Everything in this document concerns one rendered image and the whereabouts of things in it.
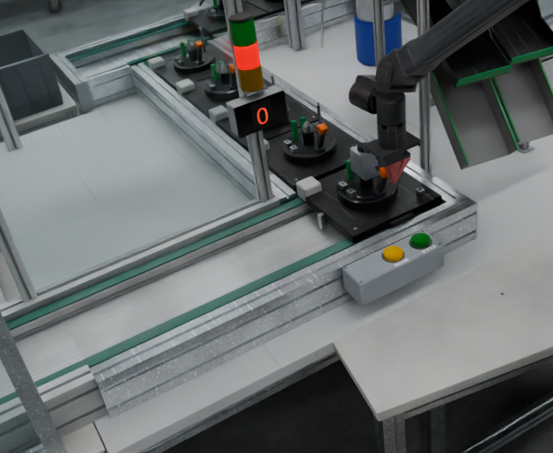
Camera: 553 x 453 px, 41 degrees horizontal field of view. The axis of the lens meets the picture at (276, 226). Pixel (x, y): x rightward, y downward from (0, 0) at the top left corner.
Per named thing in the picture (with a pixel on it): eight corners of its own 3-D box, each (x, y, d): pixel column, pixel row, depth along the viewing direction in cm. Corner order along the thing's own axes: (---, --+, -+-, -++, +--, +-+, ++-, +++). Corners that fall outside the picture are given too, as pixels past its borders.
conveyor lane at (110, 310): (441, 234, 173) (441, 199, 167) (101, 398, 146) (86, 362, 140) (370, 182, 194) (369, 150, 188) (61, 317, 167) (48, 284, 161)
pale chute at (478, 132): (511, 154, 173) (519, 148, 169) (460, 170, 171) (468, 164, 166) (467, 46, 177) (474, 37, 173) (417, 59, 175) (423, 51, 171)
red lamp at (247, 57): (264, 65, 153) (261, 42, 150) (243, 72, 152) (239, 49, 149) (254, 57, 157) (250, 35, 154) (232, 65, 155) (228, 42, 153)
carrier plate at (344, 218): (441, 202, 168) (441, 194, 166) (353, 244, 160) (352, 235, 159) (379, 161, 186) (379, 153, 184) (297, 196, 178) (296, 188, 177)
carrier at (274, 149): (376, 158, 187) (373, 113, 179) (293, 193, 179) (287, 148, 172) (325, 124, 205) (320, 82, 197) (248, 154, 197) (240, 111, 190)
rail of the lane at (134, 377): (476, 238, 170) (477, 199, 164) (111, 419, 141) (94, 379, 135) (460, 227, 174) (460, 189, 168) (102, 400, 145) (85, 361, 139)
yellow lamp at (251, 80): (268, 86, 156) (264, 65, 153) (247, 94, 155) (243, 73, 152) (257, 79, 160) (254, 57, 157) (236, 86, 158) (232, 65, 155)
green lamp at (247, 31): (261, 41, 150) (257, 18, 148) (239, 48, 149) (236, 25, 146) (250, 35, 154) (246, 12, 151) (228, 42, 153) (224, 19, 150)
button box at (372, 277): (444, 266, 158) (444, 243, 154) (362, 307, 151) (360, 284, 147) (423, 250, 163) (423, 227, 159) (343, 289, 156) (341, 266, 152)
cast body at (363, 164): (381, 174, 167) (379, 147, 162) (364, 182, 165) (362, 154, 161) (361, 159, 173) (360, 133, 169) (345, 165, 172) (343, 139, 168)
